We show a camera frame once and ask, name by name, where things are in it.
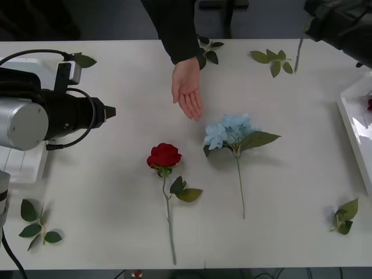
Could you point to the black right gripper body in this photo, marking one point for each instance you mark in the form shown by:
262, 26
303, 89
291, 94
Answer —
316, 14

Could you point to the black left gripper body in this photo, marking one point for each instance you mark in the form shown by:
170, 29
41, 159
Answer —
90, 113

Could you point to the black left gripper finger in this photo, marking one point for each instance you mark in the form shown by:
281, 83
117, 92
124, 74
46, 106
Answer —
110, 112

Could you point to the flower with green stem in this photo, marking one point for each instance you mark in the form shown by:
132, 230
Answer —
298, 53

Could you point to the person's forearm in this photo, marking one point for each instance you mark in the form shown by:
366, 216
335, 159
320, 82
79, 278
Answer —
177, 29

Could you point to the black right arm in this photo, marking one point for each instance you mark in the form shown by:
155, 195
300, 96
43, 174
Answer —
348, 26

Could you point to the silver and black left arm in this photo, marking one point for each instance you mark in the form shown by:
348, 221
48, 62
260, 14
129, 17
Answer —
23, 125

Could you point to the person's hand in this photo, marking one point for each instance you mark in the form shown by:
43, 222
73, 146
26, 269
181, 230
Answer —
186, 87

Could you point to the loose green leaf twig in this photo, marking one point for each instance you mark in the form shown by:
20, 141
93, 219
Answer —
261, 56
350, 209
212, 56
28, 210
85, 60

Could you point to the red rose with green stem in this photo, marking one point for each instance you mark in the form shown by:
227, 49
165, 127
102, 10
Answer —
164, 155

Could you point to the shallow white box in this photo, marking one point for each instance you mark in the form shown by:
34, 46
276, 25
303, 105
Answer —
24, 165
353, 122

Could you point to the black desk leg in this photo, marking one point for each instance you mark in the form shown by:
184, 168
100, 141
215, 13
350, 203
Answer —
229, 19

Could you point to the pale blue flower with stem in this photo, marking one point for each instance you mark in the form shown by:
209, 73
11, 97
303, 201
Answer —
223, 130

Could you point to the pale grey left wrist camera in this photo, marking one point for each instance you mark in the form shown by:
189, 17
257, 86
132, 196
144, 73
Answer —
76, 72

